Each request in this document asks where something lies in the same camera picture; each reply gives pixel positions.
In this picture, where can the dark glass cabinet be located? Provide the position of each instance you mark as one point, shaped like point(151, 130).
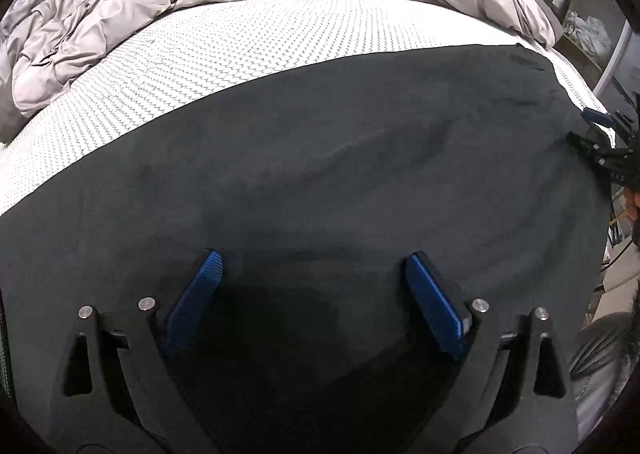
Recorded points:
point(598, 41)

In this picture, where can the white honeycomb mattress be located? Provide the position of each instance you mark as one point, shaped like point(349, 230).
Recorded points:
point(198, 52)

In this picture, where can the black pants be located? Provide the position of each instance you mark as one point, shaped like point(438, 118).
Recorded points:
point(315, 185)

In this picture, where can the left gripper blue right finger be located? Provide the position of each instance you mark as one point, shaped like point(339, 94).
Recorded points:
point(441, 303)

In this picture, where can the person's right hand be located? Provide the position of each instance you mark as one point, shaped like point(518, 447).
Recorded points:
point(632, 205)

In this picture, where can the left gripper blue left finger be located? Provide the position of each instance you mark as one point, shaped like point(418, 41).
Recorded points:
point(182, 321)

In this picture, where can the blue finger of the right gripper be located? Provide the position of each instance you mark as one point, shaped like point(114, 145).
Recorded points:
point(597, 117)

